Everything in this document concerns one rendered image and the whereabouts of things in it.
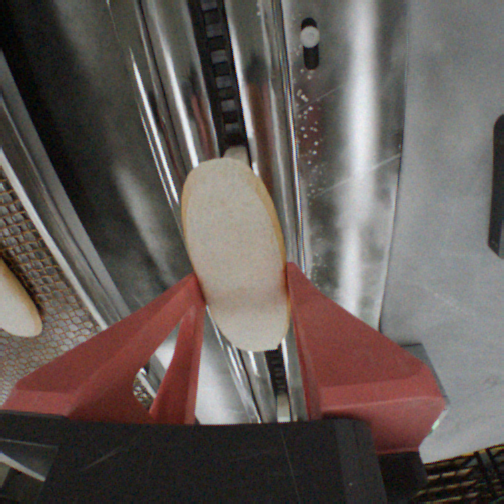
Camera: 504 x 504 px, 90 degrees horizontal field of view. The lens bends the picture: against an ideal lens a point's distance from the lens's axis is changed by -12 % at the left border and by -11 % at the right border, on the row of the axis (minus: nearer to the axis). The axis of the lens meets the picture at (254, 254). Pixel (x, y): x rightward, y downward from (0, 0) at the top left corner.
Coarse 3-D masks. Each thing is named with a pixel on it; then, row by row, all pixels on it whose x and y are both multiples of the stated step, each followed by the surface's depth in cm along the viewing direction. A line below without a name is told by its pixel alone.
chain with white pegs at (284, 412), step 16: (208, 0) 12; (208, 32) 13; (224, 32) 13; (208, 48) 13; (224, 48) 14; (208, 64) 14; (224, 80) 14; (224, 112) 16; (240, 112) 15; (224, 128) 16; (240, 128) 16; (224, 144) 16; (240, 144) 16; (240, 160) 14; (272, 352) 28; (272, 368) 29; (288, 400) 32; (288, 416) 30
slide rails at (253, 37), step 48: (144, 0) 11; (240, 0) 11; (192, 48) 13; (240, 48) 13; (192, 96) 14; (192, 144) 15; (288, 192) 17; (288, 240) 19; (288, 336) 25; (288, 384) 29
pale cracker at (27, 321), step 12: (0, 264) 14; (0, 276) 14; (12, 276) 15; (0, 288) 15; (12, 288) 15; (0, 300) 15; (12, 300) 15; (24, 300) 16; (0, 312) 15; (12, 312) 16; (24, 312) 16; (36, 312) 17; (0, 324) 16; (12, 324) 16; (24, 324) 16; (36, 324) 17
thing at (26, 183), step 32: (0, 128) 11; (0, 160) 12; (32, 192) 12; (64, 256) 14; (32, 288) 16; (96, 288) 17; (64, 320) 18; (96, 320) 18; (32, 352) 19; (64, 352) 20; (0, 384) 21; (160, 384) 23
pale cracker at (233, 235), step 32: (224, 160) 9; (192, 192) 9; (224, 192) 9; (256, 192) 9; (192, 224) 10; (224, 224) 9; (256, 224) 10; (192, 256) 11; (224, 256) 10; (256, 256) 10; (224, 288) 11; (256, 288) 11; (288, 288) 12; (224, 320) 12; (256, 320) 12; (288, 320) 13
